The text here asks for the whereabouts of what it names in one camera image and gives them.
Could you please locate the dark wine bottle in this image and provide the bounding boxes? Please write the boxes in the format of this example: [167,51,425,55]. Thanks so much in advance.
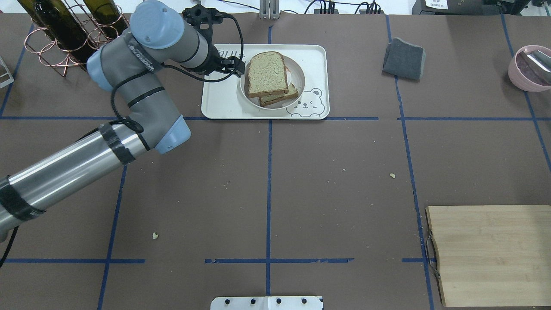
[19,0,98,76]
[84,0,128,39]

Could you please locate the wooden cutting board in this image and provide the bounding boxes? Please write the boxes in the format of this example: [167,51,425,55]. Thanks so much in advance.
[426,205,551,307]

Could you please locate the bread slice under egg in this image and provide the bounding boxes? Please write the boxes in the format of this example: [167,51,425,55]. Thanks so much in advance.
[259,83,299,107]

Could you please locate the copper wire bottle rack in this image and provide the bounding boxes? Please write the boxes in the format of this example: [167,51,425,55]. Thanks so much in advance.
[24,0,129,76]

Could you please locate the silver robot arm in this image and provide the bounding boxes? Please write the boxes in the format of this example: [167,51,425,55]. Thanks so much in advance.
[0,0,245,241]

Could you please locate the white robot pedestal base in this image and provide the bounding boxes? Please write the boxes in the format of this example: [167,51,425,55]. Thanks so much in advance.
[210,296,324,310]

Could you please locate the bread slice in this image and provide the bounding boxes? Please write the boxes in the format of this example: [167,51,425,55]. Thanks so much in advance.
[245,51,288,98]
[259,83,299,107]

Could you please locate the pink bowl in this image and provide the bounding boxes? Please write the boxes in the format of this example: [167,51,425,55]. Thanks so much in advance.
[508,45,551,92]

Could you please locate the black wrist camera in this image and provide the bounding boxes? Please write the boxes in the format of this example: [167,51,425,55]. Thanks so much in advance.
[182,4,224,30]

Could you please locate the dark wine bottle upper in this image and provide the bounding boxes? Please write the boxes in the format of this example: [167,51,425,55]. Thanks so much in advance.
[19,0,98,76]

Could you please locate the grey folded cloth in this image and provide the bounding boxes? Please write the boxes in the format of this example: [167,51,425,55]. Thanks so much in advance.
[382,37,426,81]

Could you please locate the dark wine bottle lower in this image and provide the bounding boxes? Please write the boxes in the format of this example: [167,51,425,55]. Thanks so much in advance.
[84,0,128,39]

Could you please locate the white round plate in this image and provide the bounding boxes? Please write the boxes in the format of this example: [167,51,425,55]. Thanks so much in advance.
[239,54,305,111]

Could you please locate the metal scoop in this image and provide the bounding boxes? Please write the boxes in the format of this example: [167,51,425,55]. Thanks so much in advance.
[525,50,551,76]

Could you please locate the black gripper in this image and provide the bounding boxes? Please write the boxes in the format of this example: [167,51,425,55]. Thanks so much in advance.
[202,45,246,78]

